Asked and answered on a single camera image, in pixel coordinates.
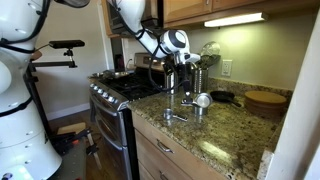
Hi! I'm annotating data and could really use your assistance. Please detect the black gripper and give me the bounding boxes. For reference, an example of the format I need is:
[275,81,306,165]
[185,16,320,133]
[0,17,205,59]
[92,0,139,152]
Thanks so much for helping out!
[174,52,201,104]

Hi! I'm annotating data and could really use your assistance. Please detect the medium steel measuring cup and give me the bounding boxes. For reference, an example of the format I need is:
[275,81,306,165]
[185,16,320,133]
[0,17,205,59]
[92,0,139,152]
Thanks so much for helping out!
[181,93,212,108]

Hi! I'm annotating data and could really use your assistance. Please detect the large steel measuring cup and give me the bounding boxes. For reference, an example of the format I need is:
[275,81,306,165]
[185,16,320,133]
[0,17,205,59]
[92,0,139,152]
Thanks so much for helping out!
[193,107,208,116]

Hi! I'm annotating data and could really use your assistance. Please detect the small steel measuring cup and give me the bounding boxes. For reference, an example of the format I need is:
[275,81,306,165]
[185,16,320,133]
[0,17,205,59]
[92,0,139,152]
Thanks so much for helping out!
[163,108,188,122]

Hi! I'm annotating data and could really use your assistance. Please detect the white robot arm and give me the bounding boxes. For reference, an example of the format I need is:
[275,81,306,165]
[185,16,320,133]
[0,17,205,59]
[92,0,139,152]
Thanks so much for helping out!
[107,0,200,65]

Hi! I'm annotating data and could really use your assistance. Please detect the perforated steel utensil holder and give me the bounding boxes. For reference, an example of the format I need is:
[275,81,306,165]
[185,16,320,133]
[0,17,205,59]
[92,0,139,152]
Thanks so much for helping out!
[192,69,208,93]

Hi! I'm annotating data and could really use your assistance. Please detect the small black cast iron skillet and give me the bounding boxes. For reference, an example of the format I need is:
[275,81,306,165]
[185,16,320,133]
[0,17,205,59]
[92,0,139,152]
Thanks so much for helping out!
[210,91,241,107]

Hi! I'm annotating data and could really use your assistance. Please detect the wooden upper cabinets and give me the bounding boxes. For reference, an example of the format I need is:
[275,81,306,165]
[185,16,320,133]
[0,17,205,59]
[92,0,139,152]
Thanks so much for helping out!
[101,0,320,38]

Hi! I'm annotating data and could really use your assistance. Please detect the stainless steel gas stove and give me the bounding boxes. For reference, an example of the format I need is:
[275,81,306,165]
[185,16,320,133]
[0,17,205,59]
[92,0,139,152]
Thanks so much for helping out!
[89,53,165,180]

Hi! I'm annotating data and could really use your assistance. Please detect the frying pan on stove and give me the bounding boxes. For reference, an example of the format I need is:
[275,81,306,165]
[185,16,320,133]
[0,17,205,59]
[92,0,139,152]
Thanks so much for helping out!
[90,70,128,79]

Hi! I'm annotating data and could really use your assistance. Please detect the stacked round wooden boards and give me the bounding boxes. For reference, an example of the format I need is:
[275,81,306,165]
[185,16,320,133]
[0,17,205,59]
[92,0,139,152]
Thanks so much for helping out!
[244,91,288,117]

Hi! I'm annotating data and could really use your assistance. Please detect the wooden lower cabinet drawers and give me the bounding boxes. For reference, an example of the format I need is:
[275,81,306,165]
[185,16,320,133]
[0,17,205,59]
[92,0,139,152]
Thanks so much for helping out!
[132,113,226,180]

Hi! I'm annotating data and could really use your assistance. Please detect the under-cabinet light fixture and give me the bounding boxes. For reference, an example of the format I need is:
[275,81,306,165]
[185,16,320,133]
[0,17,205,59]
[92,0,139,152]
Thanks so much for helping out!
[204,12,268,28]

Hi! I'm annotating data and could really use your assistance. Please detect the perforated grey robot cart top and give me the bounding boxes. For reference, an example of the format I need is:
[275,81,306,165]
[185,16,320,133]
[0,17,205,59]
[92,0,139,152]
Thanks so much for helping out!
[48,140,86,180]

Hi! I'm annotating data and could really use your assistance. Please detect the white wall power outlet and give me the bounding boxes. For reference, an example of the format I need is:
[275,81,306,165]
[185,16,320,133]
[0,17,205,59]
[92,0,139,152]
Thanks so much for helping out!
[221,60,232,77]

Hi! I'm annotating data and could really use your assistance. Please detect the black stereo camera on stand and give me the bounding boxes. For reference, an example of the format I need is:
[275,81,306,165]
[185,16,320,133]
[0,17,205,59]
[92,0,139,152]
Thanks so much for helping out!
[49,40,85,49]

